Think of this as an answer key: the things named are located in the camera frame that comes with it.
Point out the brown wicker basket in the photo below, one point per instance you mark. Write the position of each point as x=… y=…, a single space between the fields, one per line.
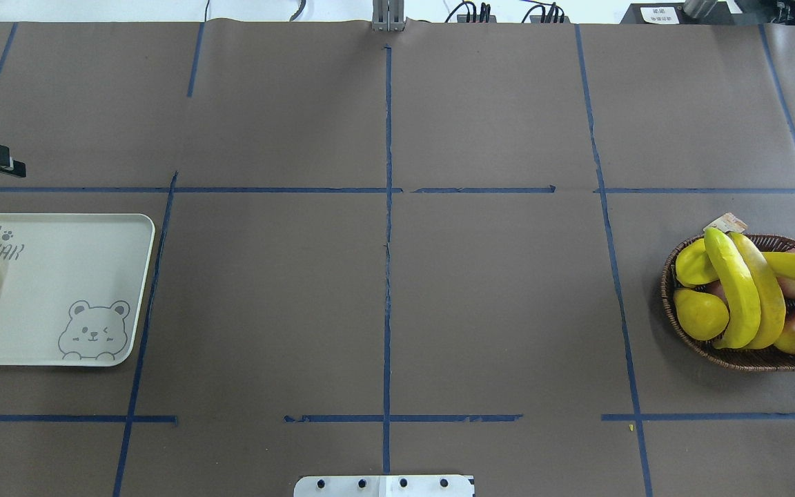
x=761 y=360

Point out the dull yellow banana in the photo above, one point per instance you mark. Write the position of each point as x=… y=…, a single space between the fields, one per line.
x=772 y=301

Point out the bright yellow banana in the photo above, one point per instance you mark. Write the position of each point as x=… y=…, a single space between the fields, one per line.
x=742 y=295

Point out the small paper tag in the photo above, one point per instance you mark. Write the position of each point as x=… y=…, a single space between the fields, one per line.
x=728 y=223

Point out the yellow pear lower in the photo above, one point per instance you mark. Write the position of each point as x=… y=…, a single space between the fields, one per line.
x=701 y=315

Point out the yellow pear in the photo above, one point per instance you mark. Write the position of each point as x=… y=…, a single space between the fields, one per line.
x=701 y=315
x=693 y=267

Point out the yellow pear upper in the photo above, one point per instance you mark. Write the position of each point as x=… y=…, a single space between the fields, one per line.
x=693 y=267

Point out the black labelled box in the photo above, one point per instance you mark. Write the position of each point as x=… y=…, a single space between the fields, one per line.
x=674 y=13

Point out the white bear print tray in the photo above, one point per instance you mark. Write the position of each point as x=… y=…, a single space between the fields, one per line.
x=71 y=286

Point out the aluminium profile post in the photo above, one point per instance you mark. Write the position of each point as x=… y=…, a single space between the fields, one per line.
x=388 y=15

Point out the white metal base plate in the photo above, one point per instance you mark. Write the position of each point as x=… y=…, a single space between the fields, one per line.
x=386 y=485

